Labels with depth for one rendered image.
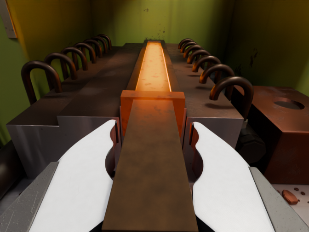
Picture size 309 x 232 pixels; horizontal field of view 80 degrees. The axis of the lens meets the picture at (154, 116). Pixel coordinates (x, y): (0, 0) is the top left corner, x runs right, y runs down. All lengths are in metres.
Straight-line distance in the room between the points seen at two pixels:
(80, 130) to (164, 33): 0.49
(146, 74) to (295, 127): 0.15
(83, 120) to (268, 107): 0.19
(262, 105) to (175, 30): 0.43
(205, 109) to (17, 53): 0.27
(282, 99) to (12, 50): 0.36
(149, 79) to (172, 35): 0.44
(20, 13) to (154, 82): 0.23
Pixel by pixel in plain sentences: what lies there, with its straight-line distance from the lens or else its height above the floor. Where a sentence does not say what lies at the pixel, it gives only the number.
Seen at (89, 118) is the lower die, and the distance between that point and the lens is 0.16.
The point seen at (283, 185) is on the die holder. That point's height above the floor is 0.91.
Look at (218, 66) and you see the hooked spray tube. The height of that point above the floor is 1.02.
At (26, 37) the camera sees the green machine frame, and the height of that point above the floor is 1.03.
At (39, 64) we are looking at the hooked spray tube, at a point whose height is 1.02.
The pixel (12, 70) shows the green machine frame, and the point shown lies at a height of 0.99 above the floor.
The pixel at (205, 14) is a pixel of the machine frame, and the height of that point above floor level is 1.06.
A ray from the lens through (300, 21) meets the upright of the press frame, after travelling 0.40.
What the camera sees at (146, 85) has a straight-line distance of 0.17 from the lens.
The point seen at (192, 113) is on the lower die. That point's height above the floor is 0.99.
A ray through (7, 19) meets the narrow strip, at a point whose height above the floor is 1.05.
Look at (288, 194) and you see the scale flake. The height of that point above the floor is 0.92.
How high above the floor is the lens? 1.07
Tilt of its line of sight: 29 degrees down
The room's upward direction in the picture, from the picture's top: 2 degrees clockwise
